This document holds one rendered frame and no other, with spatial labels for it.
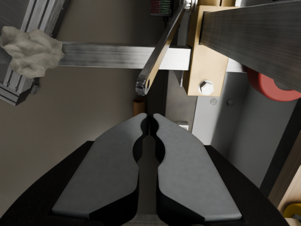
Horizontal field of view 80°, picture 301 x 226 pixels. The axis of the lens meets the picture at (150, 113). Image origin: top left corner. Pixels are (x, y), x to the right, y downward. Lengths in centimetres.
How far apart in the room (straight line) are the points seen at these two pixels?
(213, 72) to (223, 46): 10
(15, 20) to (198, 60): 95
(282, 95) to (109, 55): 23
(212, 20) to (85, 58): 17
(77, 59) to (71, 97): 105
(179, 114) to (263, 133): 21
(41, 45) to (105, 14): 87
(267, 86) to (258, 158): 31
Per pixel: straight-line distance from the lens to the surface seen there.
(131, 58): 26
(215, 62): 27
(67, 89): 131
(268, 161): 51
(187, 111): 48
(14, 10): 110
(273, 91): 27
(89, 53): 28
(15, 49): 30
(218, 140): 65
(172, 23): 19
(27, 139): 167
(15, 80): 116
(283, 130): 47
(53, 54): 29
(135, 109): 117
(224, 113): 60
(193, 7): 27
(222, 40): 18
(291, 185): 41
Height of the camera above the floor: 112
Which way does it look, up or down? 63 degrees down
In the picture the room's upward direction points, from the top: 178 degrees counter-clockwise
